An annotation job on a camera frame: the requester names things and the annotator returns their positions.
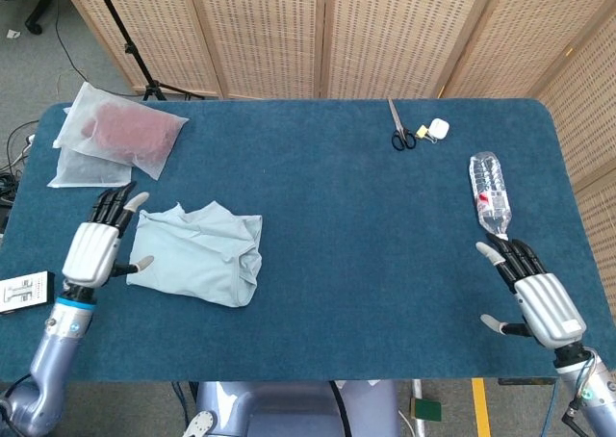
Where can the white perforated bracket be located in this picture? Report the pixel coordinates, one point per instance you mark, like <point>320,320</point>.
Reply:
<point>199,425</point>

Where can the small black white box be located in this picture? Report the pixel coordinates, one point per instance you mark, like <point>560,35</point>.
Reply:
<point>24,292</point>

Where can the green block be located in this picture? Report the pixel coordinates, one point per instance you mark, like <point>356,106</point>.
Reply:
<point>428,410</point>

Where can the black tripod stand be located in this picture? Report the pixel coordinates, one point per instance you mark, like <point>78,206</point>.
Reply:
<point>126,48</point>

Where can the frosted bag with red garment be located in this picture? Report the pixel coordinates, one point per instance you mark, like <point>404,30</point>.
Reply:
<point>130,134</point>

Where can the yellow binder clip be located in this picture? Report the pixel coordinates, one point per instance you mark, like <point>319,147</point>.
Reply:
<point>422,131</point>

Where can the light green t-shirt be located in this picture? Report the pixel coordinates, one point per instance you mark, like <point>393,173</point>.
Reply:
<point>192,264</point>

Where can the blue carpeted table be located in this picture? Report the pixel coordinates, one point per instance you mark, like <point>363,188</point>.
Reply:
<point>313,129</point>

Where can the blue-grey robot torso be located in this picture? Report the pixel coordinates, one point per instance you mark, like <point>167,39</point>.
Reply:
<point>289,408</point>

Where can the black office chair base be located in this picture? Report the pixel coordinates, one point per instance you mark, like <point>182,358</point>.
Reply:
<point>33,23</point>

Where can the yellow floor tape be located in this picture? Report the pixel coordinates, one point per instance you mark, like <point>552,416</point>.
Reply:
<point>481,408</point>

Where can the white paper scrap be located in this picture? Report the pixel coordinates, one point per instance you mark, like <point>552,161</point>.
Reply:
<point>13,33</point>

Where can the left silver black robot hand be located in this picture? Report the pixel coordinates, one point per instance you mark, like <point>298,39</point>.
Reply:
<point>91,254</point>

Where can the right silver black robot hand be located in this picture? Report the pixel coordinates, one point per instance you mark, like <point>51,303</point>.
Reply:
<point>548,312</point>

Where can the frosted bag with dark garment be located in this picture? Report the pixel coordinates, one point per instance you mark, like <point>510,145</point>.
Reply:
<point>86,172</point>

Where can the white earbuds case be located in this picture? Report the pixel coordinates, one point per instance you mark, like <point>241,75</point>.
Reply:
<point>439,128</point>

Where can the clear plastic water bottle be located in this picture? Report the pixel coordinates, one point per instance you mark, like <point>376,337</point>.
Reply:
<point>491,191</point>

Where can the metal table leg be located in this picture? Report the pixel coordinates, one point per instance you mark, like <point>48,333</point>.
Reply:
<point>418,425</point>

